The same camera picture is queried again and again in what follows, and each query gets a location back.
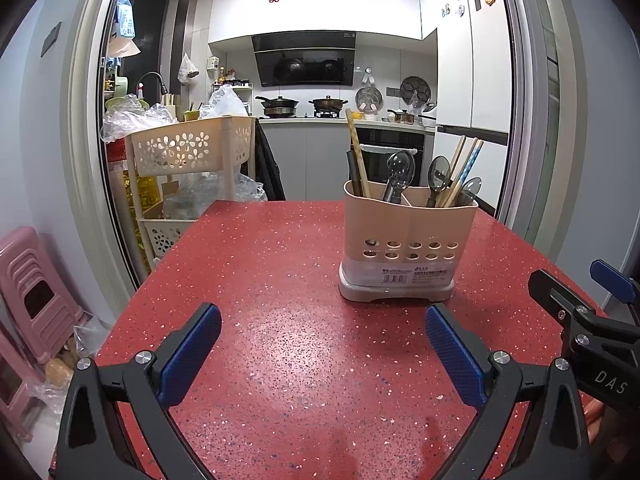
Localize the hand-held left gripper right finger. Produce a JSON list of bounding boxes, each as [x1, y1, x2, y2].
[[425, 303, 593, 480]]

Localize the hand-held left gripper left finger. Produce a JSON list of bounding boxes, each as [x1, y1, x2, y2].
[[50, 302, 222, 480]]

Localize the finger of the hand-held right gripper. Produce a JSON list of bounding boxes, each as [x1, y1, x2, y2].
[[590, 259, 640, 311], [528, 269, 608, 332]]

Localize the beige plastic utensil holder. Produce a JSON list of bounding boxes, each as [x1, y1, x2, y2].
[[338, 180, 477, 303]]

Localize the dark translucent plastic spoon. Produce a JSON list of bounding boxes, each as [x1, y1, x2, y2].
[[452, 176, 482, 208], [347, 148, 364, 197], [425, 155, 452, 209], [381, 150, 416, 205]]

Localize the blue floral wooden chopstick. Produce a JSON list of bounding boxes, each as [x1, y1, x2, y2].
[[450, 140, 485, 206]]

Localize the crumpled clear plastic bags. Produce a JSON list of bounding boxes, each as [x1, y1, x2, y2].
[[162, 172, 266, 221]]

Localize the yellow cooking oil bottle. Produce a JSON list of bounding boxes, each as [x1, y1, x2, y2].
[[122, 170, 161, 213]]

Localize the black plastic bag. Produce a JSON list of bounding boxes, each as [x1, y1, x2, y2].
[[254, 119, 287, 202]]

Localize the cream plastic storage cart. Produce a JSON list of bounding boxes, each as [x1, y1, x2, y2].
[[125, 115, 257, 261]]

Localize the grey base cabinets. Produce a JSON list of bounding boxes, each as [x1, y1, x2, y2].
[[260, 122, 356, 202]]

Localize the white refrigerator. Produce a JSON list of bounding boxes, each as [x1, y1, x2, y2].
[[435, 0, 513, 216]]

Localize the clear plastic bag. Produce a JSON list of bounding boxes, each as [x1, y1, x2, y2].
[[100, 94, 178, 143], [207, 85, 249, 118]]

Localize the round black divided pan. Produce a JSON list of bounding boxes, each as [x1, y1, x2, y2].
[[400, 76, 432, 103]]

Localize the black wok with lid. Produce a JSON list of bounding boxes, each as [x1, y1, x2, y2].
[[255, 95, 301, 117]]

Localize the round metal steamer rack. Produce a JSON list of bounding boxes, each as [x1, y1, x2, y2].
[[355, 86, 383, 113]]

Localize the bronze cooking pot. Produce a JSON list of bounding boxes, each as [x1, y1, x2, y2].
[[309, 95, 349, 113]]

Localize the black kitchen faucet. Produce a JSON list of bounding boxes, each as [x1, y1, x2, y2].
[[136, 72, 168, 101]]

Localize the white hanging plastic bag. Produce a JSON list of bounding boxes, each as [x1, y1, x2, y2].
[[177, 52, 201, 85]]

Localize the black range hood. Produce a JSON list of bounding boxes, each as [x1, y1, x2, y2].
[[251, 32, 357, 87]]

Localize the blue hanging bag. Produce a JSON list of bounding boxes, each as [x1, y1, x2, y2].
[[112, 0, 141, 58]]

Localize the grey sliding door frame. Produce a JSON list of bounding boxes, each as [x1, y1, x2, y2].
[[67, 0, 586, 286]]

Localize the dark wall switch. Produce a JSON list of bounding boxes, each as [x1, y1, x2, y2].
[[42, 22, 62, 56]]

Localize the white wall cabinets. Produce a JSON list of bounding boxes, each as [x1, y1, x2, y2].
[[207, 0, 438, 43]]

